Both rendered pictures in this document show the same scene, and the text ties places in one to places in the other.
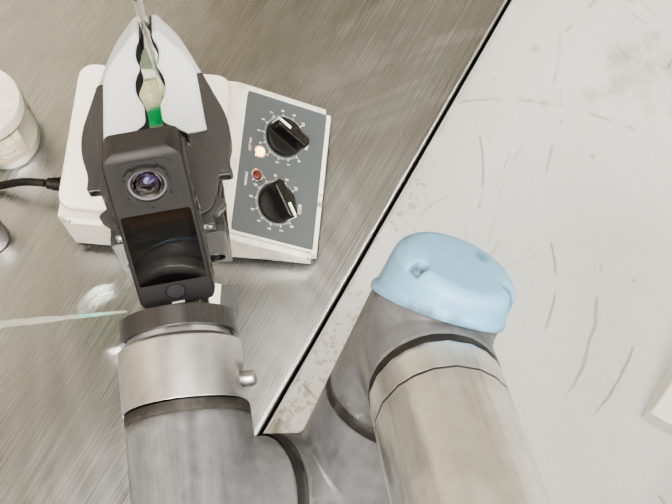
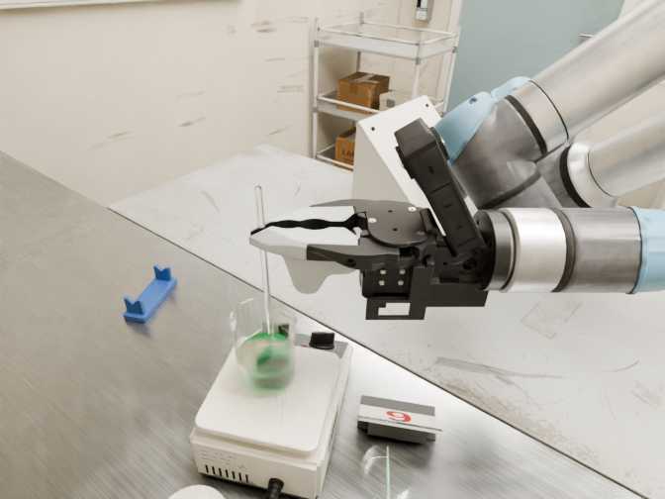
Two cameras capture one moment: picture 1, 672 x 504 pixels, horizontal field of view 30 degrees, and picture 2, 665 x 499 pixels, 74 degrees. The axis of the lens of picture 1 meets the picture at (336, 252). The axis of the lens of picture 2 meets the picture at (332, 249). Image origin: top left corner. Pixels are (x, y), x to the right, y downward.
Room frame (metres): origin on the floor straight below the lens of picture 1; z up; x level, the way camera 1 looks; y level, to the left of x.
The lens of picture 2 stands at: (0.28, 0.43, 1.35)
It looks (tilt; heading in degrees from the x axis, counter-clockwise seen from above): 34 degrees down; 275
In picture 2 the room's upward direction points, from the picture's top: 3 degrees clockwise
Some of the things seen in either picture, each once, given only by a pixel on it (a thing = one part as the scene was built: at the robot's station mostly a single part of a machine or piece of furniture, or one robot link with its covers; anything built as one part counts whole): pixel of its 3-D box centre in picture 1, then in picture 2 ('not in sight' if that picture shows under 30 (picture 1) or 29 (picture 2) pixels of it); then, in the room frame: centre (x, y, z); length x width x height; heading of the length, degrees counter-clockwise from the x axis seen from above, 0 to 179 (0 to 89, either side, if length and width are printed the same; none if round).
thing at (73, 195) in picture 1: (146, 141); (272, 388); (0.36, 0.15, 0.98); 0.12 x 0.12 x 0.01; 85
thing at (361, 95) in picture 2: not in sight; (379, 109); (0.29, -2.22, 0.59); 0.65 x 0.48 x 0.93; 151
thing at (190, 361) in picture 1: (187, 372); (515, 248); (0.15, 0.09, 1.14); 0.08 x 0.05 x 0.08; 98
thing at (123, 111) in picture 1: (129, 97); (304, 264); (0.33, 0.13, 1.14); 0.09 x 0.03 x 0.06; 9
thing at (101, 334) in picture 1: (110, 319); (385, 474); (0.24, 0.18, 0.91); 0.06 x 0.06 x 0.02
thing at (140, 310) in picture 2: not in sight; (149, 290); (0.60, -0.05, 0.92); 0.10 x 0.03 x 0.04; 86
